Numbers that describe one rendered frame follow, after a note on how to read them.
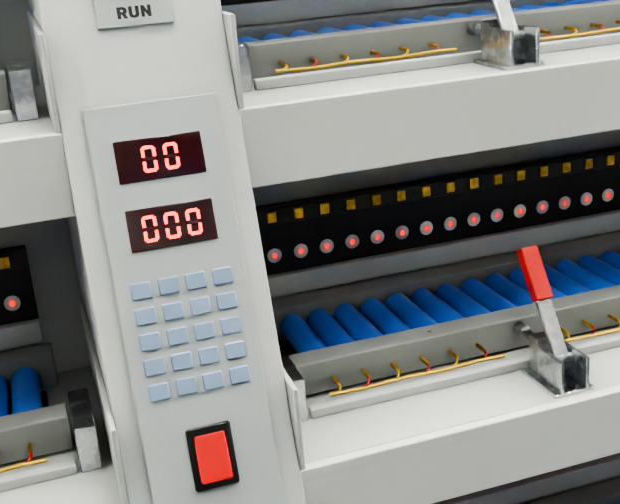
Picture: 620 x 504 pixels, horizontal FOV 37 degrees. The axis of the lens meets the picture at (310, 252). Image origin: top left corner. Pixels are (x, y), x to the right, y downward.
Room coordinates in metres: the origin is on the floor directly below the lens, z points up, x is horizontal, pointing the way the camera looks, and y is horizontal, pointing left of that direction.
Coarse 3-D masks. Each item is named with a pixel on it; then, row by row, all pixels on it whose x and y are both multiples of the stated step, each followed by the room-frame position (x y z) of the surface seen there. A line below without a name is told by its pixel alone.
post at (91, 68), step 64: (64, 0) 0.48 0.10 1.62; (192, 0) 0.49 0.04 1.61; (64, 64) 0.47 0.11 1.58; (128, 64) 0.48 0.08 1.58; (192, 64) 0.49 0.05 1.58; (64, 128) 0.47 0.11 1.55; (256, 256) 0.50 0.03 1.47; (256, 320) 0.50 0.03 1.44; (128, 384) 0.48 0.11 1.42; (128, 448) 0.47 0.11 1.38
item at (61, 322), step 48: (0, 0) 0.66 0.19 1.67; (0, 48) 0.66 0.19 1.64; (528, 144) 0.77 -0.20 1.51; (576, 144) 0.78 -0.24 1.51; (288, 192) 0.71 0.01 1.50; (336, 192) 0.72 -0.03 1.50; (0, 240) 0.65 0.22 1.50; (48, 240) 0.66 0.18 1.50; (48, 288) 0.66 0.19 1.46; (48, 336) 0.66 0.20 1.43
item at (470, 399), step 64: (384, 192) 0.69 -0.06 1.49; (448, 192) 0.70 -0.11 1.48; (512, 192) 0.73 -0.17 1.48; (576, 192) 0.74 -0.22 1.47; (320, 256) 0.69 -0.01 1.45; (384, 256) 0.70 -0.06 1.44; (448, 256) 0.71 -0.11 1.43; (512, 256) 0.72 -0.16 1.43; (576, 256) 0.73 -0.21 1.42; (320, 320) 0.64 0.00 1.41; (384, 320) 0.64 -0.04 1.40; (448, 320) 0.63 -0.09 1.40; (512, 320) 0.61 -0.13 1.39; (576, 320) 0.63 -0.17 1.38; (320, 384) 0.58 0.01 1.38; (384, 384) 0.57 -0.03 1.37; (448, 384) 0.57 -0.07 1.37; (512, 384) 0.57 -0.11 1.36; (576, 384) 0.56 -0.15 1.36; (320, 448) 0.52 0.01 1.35; (384, 448) 0.51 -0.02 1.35; (448, 448) 0.53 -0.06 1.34; (512, 448) 0.54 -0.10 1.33; (576, 448) 0.56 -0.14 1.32
